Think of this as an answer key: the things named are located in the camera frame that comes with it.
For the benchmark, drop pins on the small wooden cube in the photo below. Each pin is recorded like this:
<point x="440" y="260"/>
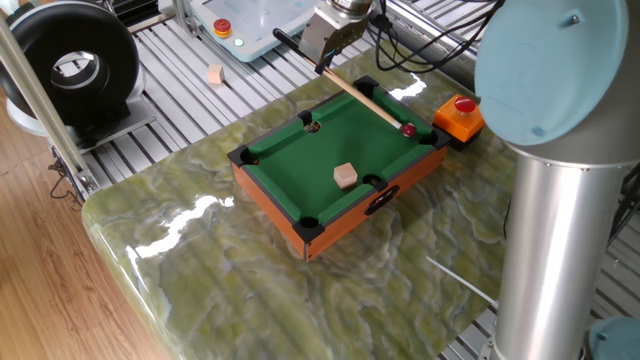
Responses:
<point x="215" y="74"/>

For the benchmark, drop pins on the green marble pattern board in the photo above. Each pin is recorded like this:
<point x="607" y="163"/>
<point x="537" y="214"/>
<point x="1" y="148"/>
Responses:
<point x="250" y="300"/>

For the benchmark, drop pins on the silver Schunk gripper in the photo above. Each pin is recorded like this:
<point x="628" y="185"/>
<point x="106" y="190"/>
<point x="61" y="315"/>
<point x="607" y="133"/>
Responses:
<point x="325" y="35"/>

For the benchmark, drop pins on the wooden pool cue black butt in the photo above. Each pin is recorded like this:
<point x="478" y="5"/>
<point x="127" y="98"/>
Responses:
<point x="365" y="98"/>

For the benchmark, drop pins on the aluminium frame post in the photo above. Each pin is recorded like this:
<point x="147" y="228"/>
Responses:
<point x="55" y="122"/>
<point x="182" y="15"/>

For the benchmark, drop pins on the silver UR5 robot arm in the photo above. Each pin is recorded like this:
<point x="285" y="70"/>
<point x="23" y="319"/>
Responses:
<point x="555" y="250"/>

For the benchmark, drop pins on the orange emergency stop button box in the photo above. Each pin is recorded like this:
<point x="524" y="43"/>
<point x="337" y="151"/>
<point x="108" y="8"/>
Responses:
<point x="457" y="125"/>

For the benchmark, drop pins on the white teach pendant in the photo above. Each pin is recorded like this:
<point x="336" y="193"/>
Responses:
<point x="255" y="20"/>

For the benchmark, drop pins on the dark red pool ball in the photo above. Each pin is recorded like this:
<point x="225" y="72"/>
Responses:
<point x="408" y="130"/>

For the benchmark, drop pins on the mini green pool table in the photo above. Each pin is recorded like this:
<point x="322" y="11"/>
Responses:
<point x="310" y="165"/>

